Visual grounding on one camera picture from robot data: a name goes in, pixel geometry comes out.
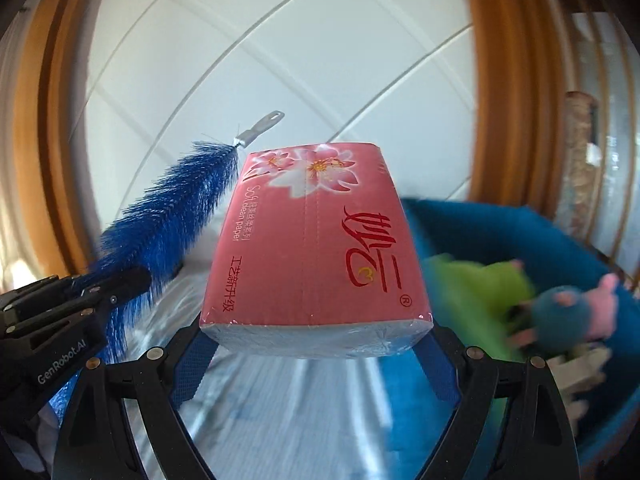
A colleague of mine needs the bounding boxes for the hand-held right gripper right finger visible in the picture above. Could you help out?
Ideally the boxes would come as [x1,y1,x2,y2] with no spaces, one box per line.
[414,324,582,480]

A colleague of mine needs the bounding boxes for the ornate brown tall tube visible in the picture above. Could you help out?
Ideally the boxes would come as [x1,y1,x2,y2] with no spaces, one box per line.
[552,90,601,233]

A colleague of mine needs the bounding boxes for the green plush toy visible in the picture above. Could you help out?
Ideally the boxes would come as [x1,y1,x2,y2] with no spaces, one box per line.
[425,255,538,361]

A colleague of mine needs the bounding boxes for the wooden lattice glass partition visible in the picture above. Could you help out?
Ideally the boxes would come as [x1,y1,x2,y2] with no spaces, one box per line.
[550,0,640,281]

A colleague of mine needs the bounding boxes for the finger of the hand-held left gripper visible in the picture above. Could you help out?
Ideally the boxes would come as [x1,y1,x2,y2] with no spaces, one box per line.
[0,274,82,319]
[5,266,153,347]

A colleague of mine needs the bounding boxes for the blue storage bin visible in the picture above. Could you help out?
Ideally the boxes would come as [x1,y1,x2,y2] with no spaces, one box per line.
[377,197,640,480]

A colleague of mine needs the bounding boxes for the cloth-covered desktop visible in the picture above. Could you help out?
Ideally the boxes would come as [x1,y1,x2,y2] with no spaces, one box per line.
[107,255,481,480]

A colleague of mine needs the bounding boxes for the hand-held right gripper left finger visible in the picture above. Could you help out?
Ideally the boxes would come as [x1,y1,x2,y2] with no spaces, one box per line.
[51,324,218,480]

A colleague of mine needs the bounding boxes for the wooden wall trim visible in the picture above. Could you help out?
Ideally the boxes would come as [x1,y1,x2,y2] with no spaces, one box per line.
[12,0,113,281]
[457,0,568,221]

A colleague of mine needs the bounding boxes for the blue bottle brush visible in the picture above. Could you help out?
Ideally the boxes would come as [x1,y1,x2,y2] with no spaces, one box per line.
[50,110,287,413]

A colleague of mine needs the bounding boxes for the blue and pink plush toy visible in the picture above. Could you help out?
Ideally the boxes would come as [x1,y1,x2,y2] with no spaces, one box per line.
[510,272,623,358]

